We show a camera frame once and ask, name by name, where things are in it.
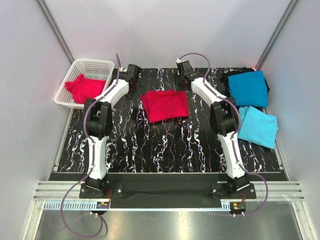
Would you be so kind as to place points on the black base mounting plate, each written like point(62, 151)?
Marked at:
point(166, 204)

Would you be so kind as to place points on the white plastic basket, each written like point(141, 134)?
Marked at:
point(91, 68)

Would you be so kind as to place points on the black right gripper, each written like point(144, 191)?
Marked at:
point(177, 87)

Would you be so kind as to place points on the aluminium corner post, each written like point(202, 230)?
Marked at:
point(276, 33)
point(45, 10)

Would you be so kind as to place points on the folded teal t shirt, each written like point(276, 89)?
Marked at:
point(248, 87)

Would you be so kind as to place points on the right aluminium corner post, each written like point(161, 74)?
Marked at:
point(276, 33)

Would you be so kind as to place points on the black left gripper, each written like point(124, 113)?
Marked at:
point(133, 95)

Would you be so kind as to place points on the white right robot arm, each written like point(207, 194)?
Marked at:
point(224, 121)

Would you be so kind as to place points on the left aluminium corner post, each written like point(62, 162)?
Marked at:
point(45, 10)

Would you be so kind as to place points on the aluminium frame rail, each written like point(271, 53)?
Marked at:
point(257, 190)

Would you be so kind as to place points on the red t shirt in basket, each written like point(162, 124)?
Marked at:
point(83, 88)

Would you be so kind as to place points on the red t shirt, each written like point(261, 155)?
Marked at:
point(163, 105)
point(83, 88)

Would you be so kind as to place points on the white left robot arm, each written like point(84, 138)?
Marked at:
point(98, 125)

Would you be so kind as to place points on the folded light blue t shirt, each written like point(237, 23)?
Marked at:
point(258, 127)

